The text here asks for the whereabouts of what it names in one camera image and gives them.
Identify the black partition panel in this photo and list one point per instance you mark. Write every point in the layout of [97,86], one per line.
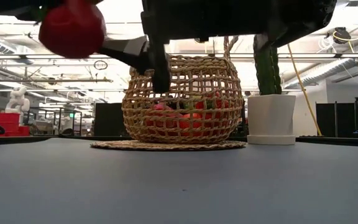
[109,119]

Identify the woven wicker basket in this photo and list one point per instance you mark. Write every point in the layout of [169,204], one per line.
[197,74]

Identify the white hexagonal plant pot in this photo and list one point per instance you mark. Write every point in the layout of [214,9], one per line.
[270,121]

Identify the small red fruit green stem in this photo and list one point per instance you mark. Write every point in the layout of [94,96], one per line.
[73,31]

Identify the pink dragon fruit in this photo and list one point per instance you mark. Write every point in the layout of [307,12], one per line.
[162,107]

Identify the black table frame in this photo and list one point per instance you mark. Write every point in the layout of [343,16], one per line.
[26,140]

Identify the round woven mat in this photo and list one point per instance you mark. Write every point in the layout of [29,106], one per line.
[120,145]

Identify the red plastic apple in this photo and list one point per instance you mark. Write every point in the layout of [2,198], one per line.
[221,102]

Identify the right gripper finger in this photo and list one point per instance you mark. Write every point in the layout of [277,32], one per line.
[132,51]

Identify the red storage crate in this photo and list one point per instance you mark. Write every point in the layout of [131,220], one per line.
[8,119]

